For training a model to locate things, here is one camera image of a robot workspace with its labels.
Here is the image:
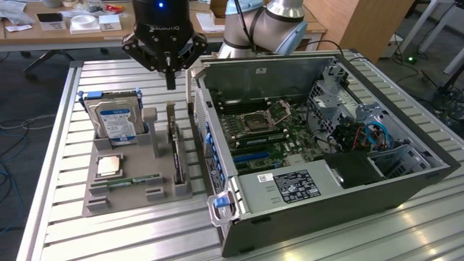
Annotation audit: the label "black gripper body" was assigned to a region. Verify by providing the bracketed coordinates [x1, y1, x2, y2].
[130, 0, 196, 61]

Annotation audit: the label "black graphics card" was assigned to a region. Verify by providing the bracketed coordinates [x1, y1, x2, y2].
[165, 100, 188, 186]

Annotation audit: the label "white papers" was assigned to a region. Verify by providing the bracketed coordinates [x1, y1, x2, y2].
[194, 12, 228, 34]

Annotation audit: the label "white cube box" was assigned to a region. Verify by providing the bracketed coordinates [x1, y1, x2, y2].
[97, 14, 122, 32]

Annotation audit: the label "brown cardboard box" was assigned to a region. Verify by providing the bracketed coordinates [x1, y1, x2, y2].
[209, 0, 228, 27]

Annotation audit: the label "white flat box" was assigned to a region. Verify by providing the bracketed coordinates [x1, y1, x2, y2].
[69, 21, 102, 35]

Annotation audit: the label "small dark item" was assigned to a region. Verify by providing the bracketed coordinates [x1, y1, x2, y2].
[84, 0, 105, 13]

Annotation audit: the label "white tape roll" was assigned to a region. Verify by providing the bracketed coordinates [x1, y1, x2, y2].
[70, 15, 96, 28]

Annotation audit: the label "wooden desk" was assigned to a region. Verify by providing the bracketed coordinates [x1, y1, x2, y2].
[0, 0, 326, 52]

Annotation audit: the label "hard disk in blue caddy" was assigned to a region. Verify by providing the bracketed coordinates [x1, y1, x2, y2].
[78, 88, 144, 149]

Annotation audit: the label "black chair base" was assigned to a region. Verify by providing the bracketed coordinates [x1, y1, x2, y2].
[21, 48, 112, 81]

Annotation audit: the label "white box with black top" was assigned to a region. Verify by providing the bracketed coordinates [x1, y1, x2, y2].
[36, 13, 68, 32]

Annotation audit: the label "CPU socket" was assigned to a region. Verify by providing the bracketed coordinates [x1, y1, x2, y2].
[241, 111, 273, 134]

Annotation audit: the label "metal socket cover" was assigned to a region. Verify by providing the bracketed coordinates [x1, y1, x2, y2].
[266, 99, 293, 125]

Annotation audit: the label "clear plastic bag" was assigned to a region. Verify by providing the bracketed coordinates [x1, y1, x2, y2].
[0, 0, 37, 26]

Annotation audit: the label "blue expansion slot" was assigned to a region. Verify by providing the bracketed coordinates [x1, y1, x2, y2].
[233, 151, 272, 165]

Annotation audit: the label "silver CPU chip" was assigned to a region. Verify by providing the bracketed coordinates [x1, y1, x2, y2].
[96, 156, 122, 177]

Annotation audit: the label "perforated metal disk bay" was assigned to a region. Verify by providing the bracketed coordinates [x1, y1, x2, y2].
[306, 78, 362, 131]

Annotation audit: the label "green motherboard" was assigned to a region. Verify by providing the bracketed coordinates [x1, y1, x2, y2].
[213, 92, 321, 175]

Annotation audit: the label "grey parts rack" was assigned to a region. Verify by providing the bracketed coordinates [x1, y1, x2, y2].
[81, 107, 194, 218]

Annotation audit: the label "wooden cabinet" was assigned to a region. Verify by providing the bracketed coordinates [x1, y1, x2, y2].
[318, 0, 417, 64]

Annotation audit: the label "grey power supply unit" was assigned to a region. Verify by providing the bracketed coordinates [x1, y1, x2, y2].
[237, 159, 344, 215]

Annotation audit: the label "plain metal disk bay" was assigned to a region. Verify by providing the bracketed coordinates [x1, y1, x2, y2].
[366, 143, 437, 181]

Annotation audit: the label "open black PC case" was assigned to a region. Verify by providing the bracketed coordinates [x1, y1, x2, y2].
[184, 53, 461, 258]

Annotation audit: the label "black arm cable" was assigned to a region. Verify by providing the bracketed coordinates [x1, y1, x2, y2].
[233, 0, 256, 54]

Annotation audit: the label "white floor cable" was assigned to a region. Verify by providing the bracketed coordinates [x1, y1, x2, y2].
[0, 113, 57, 131]

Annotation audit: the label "black cable behind case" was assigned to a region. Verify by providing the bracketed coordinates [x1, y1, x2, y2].
[298, 39, 365, 62]

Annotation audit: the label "black wire connectors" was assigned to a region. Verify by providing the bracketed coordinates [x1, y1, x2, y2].
[329, 124, 360, 153]

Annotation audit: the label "red wire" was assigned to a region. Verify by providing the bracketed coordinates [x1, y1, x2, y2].
[356, 127, 376, 146]

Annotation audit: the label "grey handle with blue tab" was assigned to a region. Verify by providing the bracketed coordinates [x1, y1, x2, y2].
[205, 190, 241, 227]

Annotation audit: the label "blue wire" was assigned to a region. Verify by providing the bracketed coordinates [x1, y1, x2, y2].
[362, 121, 394, 150]

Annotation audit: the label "blue floor cable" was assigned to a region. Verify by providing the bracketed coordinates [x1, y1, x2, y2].
[0, 130, 28, 234]

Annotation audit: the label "white table frame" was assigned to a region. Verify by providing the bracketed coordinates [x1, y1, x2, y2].
[394, 0, 464, 74]

